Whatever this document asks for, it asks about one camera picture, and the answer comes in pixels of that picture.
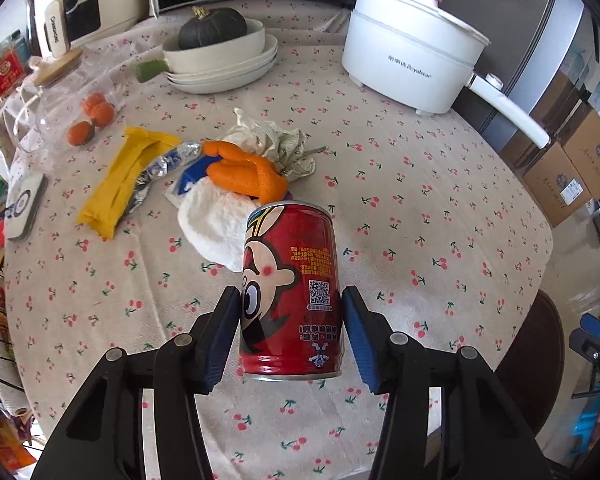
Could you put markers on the crumpled beige paper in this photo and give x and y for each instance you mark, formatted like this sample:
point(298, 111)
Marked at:
point(265, 135)

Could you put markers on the orange snack bag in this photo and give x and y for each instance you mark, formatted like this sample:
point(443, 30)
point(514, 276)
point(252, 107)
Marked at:
point(2, 440)

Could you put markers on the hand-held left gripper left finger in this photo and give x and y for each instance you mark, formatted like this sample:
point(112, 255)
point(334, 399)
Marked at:
point(220, 335)

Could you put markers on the white crumpled cloth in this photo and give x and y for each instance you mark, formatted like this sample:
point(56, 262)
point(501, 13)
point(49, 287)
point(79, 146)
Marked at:
point(210, 225)

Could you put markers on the white electric cooking pot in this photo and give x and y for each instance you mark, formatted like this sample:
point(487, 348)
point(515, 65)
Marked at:
point(405, 45)

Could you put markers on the silver foil wrapper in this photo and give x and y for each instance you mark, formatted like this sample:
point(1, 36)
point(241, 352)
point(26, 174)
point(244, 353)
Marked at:
point(165, 165)

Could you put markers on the orange rubber glove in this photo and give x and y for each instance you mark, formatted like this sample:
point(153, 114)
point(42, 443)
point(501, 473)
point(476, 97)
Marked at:
point(245, 175)

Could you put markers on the dark green pumpkin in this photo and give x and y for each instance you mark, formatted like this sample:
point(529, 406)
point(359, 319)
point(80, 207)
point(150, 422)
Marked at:
point(212, 27)

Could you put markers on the blue plastic wrapper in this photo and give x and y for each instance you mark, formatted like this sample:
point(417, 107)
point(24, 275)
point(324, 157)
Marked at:
point(192, 175)

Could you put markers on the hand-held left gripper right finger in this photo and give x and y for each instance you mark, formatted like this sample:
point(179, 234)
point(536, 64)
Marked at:
point(362, 340)

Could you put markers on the small orange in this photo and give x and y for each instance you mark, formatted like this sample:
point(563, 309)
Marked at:
point(93, 101)
point(81, 132)
point(103, 114)

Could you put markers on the red label glass jar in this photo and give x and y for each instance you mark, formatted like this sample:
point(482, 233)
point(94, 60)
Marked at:
point(7, 72)

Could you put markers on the glass jar with wooden lid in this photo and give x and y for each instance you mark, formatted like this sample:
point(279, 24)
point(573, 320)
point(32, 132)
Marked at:
point(57, 67)

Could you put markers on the red cartoon drink can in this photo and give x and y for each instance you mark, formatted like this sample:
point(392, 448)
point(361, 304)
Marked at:
point(290, 270)

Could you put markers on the cream air fryer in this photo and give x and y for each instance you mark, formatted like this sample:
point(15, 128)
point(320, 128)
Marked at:
point(100, 0)

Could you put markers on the cream plate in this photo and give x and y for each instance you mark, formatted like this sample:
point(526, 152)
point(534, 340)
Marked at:
point(220, 86)
point(271, 52)

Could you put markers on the yellow snack packet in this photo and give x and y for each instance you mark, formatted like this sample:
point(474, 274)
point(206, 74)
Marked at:
point(115, 185)

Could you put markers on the white kitchen scale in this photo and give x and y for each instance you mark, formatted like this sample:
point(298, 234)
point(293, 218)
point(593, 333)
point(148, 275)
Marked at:
point(25, 205)

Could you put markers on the grey refrigerator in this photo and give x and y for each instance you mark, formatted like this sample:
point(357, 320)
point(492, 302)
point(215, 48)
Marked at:
point(530, 35)

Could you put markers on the brown trash bin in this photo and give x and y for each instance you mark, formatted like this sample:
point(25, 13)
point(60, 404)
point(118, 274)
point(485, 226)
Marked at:
point(530, 360)

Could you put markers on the clear plastic bag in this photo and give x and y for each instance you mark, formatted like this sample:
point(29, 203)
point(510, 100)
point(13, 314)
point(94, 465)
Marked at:
point(55, 120)

